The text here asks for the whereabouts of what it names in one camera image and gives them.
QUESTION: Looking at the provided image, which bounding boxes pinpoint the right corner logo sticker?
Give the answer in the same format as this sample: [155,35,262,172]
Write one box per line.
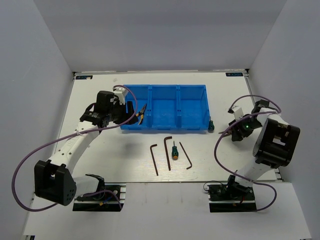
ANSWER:
[225,72,244,77]

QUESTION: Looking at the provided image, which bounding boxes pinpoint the middle large hex key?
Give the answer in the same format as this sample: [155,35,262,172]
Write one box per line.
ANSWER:
[163,136,172,171]

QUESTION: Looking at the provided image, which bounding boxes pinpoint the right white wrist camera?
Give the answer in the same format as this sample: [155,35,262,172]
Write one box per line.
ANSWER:
[228,105,244,121]

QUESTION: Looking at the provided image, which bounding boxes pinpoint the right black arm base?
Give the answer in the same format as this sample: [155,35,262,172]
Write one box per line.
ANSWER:
[203,175,257,213]

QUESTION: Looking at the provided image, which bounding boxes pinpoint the blue three-compartment plastic bin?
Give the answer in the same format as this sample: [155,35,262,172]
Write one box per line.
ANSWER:
[120,84,211,132]

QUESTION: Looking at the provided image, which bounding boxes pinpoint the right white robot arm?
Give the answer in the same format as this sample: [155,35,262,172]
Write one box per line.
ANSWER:
[223,100,301,200]

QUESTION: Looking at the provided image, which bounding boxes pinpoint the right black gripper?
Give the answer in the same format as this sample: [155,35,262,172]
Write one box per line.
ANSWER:
[229,114,264,142]

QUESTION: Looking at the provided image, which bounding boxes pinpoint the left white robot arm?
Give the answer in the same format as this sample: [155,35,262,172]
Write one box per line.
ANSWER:
[34,85,138,206]

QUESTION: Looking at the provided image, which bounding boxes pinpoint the orange-handled small pliers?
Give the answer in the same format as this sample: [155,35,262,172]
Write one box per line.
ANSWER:
[219,128,234,138]

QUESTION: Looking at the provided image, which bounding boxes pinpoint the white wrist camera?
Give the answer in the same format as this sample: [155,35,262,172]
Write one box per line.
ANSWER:
[228,105,244,121]
[112,85,129,105]

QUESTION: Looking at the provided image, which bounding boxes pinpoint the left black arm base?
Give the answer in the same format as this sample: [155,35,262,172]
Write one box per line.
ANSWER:
[72,183,126,212]

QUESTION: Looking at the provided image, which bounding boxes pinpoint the right thin hex key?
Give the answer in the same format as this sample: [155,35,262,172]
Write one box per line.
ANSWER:
[179,142,193,170]

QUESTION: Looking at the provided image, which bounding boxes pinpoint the yellow-handled needle-nose pliers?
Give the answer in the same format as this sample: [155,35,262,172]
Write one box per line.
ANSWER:
[136,103,147,125]

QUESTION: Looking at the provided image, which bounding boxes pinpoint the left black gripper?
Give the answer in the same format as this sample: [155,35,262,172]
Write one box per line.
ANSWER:
[107,100,139,125]

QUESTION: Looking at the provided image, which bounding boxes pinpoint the left dark hex key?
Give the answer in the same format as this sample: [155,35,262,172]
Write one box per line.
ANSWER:
[149,144,159,176]

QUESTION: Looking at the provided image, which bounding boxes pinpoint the left corner logo sticker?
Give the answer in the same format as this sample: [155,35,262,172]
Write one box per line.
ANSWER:
[75,75,93,80]

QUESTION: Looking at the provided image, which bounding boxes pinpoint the corner logo sticker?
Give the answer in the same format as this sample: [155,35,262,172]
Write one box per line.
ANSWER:
[225,72,244,77]
[75,75,93,80]

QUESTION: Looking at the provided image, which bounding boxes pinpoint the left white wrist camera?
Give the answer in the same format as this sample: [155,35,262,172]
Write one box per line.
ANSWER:
[112,85,129,105]

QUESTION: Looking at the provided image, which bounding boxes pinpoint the small green stubby screwdriver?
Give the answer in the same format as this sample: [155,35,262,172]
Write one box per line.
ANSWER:
[207,120,215,133]

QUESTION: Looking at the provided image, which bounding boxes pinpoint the green orange-tipped screwdriver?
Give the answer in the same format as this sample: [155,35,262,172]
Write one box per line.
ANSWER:
[171,141,179,161]

